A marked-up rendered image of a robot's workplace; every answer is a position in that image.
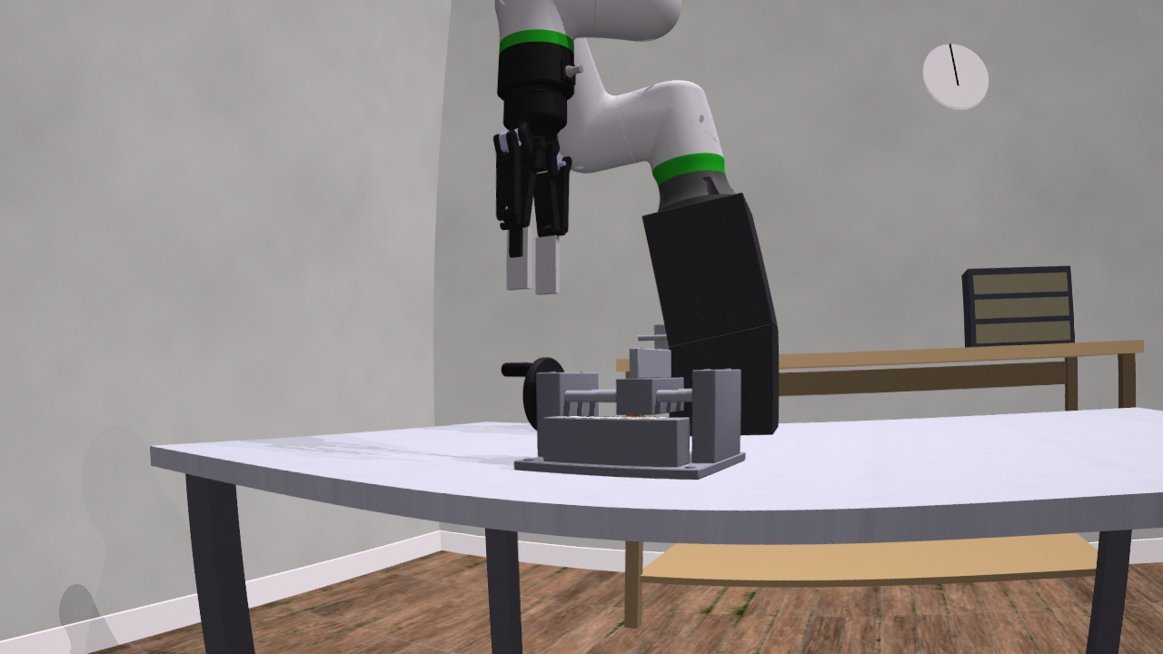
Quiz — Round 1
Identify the grey bench vise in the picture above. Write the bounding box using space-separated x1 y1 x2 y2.
502 347 745 479

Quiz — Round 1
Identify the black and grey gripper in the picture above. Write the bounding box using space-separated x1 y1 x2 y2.
493 88 572 296

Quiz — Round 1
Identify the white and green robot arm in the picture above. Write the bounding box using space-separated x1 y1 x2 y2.
495 0 736 212

